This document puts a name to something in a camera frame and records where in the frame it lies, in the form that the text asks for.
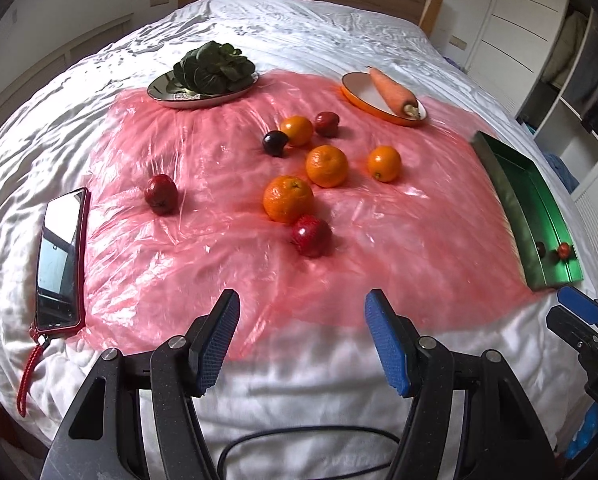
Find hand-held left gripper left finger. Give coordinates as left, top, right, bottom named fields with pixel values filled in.
left=41, top=288, right=241, bottom=480

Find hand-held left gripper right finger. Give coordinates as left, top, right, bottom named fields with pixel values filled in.
left=364, top=288, right=560, bottom=480

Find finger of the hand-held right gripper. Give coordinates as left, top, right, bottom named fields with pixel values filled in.
left=545, top=305, right=596, bottom=352
left=556, top=286, right=598, bottom=327

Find green metal tray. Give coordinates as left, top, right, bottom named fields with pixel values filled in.
left=470, top=130, right=584, bottom=292

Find orange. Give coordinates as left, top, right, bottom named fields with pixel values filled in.
left=367, top=145, right=402, bottom=183
left=263, top=175, right=315, bottom=224
left=306, top=144, right=350, bottom=188
left=280, top=115, right=314, bottom=148

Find person's right hand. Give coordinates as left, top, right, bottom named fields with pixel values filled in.
left=566, top=406, right=598, bottom=461

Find pink plastic sheet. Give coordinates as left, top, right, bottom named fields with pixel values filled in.
left=81, top=67, right=547, bottom=361

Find blue cloth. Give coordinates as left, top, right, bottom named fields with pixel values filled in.
left=544, top=152, right=580, bottom=193

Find phone in red case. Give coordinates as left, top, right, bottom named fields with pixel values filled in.
left=33, top=187, right=90, bottom=333

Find dark purple plum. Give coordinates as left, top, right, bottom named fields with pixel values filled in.
left=262, top=130, right=286, bottom=157

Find dark red apple at back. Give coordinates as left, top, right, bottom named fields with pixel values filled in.
left=314, top=111, right=340, bottom=138

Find carrot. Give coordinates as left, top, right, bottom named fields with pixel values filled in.
left=369, top=66, right=422, bottom=121

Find orange rimmed white plate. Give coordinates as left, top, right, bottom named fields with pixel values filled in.
left=341, top=71, right=428, bottom=127

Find patterned oval plate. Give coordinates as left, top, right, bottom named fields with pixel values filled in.
left=147, top=71, right=260, bottom=109

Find hanging grey clothes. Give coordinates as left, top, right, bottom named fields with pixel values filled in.
left=546, top=7, right=596, bottom=88

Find dark green bok choy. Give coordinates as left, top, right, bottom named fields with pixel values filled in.
left=173, top=41, right=257, bottom=96

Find white wardrobe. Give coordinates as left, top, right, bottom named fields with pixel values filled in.
left=463, top=0, right=598, bottom=196

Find white bedspread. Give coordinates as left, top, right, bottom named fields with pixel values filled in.
left=0, top=0, right=598, bottom=480

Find black cable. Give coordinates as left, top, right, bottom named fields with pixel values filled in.
left=216, top=426, right=402, bottom=480

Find red wrist strap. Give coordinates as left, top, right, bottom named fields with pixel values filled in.
left=16, top=327, right=48, bottom=418

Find wooden wall ledge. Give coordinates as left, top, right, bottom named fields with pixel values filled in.
left=0, top=12, right=134, bottom=151

